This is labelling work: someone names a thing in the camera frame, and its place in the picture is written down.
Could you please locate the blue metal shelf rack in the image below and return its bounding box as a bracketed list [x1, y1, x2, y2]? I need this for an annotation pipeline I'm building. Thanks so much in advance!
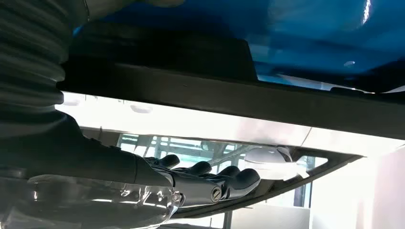
[73, 0, 405, 94]

